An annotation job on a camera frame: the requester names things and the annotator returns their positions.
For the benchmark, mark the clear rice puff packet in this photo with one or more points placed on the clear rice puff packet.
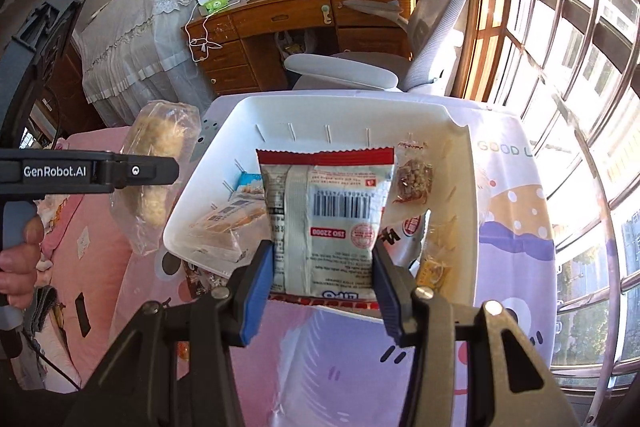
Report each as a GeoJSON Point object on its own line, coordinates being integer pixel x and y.
{"type": "Point", "coordinates": [160, 132]}

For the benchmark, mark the small yellow snack packet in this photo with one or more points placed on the small yellow snack packet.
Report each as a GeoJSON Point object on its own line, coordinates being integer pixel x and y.
{"type": "Point", "coordinates": [435, 272]}

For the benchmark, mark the red white snack packet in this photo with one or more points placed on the red white snack packet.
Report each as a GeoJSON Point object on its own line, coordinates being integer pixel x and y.
{"type": "Point", "coordinates": [410, 227]}

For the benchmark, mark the metal window grille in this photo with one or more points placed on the metal window grille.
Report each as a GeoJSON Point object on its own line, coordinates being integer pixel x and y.
{"type": "Point", "coordinates": [575, 57]}

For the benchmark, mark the white red biscuit packet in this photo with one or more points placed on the white red biscuit packet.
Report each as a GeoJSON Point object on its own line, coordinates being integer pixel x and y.
{"type": "Point", "coordinates": [325, 217]}

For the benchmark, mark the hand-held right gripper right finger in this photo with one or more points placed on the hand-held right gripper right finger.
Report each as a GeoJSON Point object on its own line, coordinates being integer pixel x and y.
{"type": "Point", "coordinates": [387, 302]}

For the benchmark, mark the pink printed blanket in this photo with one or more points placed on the pink printed blanket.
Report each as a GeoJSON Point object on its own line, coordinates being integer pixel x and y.
{"type": "Point", "coordinates": [65, 247]}

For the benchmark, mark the grey office chair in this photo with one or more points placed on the grey office chair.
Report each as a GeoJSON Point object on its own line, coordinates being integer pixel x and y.
{"type": "Point", "coordinates": [435, 7]}

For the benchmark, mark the white lace furniture cover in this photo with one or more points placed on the white lace furniture cover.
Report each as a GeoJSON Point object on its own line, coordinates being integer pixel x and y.
{"type": "Point", "coordinates": [135, 47]}

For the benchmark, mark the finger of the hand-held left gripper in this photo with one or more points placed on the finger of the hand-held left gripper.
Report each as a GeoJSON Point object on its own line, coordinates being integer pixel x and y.
{"type": "Point", "coordinates": [150, 171]}

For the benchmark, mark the white plastic bin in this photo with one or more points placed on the white plastic bin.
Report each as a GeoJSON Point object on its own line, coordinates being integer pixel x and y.
{"type": "Point", "coordinates": [350, 117]}

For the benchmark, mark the large clear orange cracker bag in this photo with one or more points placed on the large clear orange cracker bag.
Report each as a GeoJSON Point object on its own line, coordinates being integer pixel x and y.
{"type": "Point", "coordinates": [230, 217]}

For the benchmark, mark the person's left hand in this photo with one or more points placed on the person's left hand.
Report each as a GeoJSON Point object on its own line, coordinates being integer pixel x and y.
{"type": "Point", "coordinates": [20, 262]}

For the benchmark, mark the clear nut candy packet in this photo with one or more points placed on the clear nut candy packet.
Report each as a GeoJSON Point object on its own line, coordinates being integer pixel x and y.
{"type": "Point", "coordinates": [412, 177]}

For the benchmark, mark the green tissue pack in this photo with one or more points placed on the green tissue pack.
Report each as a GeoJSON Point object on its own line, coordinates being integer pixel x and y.
{"type": "Point", "coordinates": [214, 3]}

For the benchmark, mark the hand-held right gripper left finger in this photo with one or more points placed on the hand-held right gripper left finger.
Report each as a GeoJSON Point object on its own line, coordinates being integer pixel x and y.
{"type": "Point", "coordinates": [255, 302]}

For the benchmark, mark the wooden desk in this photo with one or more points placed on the wooden desk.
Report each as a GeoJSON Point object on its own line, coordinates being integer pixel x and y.
{"type": "Point", "coordinates": [280, 12]}

